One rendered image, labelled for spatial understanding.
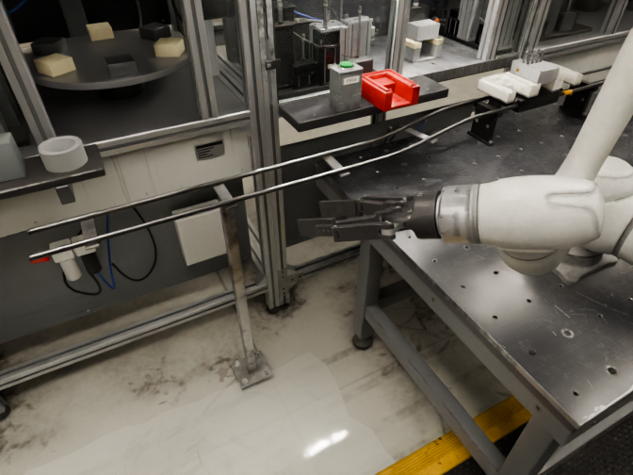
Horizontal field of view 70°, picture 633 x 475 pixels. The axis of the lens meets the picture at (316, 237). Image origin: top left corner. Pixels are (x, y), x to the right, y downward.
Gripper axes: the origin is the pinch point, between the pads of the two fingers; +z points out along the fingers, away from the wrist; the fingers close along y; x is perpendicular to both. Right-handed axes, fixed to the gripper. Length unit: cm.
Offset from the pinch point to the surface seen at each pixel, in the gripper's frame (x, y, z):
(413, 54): -21, -105, 8
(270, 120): -11, -55, 41
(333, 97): -15, -58, 20
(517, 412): 99, -65, -25
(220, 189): 1.1, -24.7, 41.9
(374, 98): -12, -66, 11
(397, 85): -14, -75, 6
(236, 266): 25, -28, 46
